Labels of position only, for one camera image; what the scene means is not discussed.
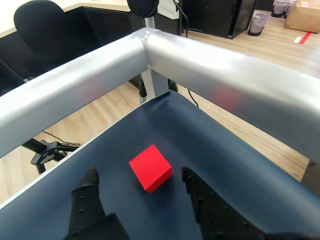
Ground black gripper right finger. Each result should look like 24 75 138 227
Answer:
181 166 266 240

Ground gripper black left finger with grey tip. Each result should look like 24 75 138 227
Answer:
64 164 130 240

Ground red cube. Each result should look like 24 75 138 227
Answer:
128 144 173 194

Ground cardboard box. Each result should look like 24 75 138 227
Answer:
284 0 320 35

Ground black tripod clamp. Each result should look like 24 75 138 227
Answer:
21 138 81 176

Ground dark blue table mat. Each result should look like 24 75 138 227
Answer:
0 89 320 240

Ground wooden-top desk, black panels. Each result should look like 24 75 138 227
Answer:
0 0 145 90

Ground black office chair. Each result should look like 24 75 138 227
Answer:
13 0 75 65

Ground mesh trash bin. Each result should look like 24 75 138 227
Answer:
271 0 296 18
247 12 271 37

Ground red floor tape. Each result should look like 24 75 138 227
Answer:
298 31 313 45

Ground black cabinet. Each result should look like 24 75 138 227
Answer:
181 0 257 40

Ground thin black cable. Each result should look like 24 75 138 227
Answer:
42 129 81 148

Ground black floor cable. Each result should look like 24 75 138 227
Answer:
187 88 200 108

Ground silver frame rail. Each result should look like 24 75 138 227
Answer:
144 28 320 165
0 27 151 160

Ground silver frame post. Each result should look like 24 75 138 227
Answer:
138 16 170 105

